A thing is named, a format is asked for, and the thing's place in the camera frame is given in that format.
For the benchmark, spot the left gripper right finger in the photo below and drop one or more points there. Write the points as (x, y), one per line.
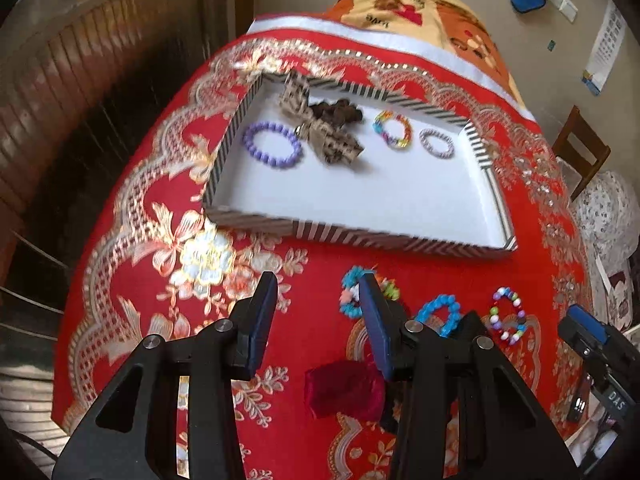
(384, 321)

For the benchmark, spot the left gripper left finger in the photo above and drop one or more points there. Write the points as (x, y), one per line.
(252, 318)

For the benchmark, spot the dark red ribbon bow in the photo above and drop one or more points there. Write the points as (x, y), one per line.
(352, 388)

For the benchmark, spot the red gold floral bedspread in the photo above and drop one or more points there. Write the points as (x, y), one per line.
(153, 264)

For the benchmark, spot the striped white tray box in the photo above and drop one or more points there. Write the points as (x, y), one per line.
(423, 182)

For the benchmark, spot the floral white fabric pile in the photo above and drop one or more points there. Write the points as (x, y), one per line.
(607, 216)

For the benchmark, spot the leopard print bow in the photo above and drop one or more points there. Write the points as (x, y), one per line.
(330, 145)

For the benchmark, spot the dark brown scrunchie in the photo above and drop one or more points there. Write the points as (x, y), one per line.
(337, 114)

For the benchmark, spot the wooden chair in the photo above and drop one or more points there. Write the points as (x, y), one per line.
(579, 146)

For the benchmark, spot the wooden slatted headboard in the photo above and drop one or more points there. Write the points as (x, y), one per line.
(81, 82)

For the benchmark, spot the orange cream patterned blanket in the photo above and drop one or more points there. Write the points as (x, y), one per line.
(448, 24)

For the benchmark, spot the wall calendar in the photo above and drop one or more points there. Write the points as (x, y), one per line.
(605, 49)

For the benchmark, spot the white wall switch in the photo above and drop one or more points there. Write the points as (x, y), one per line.
(566, 8)

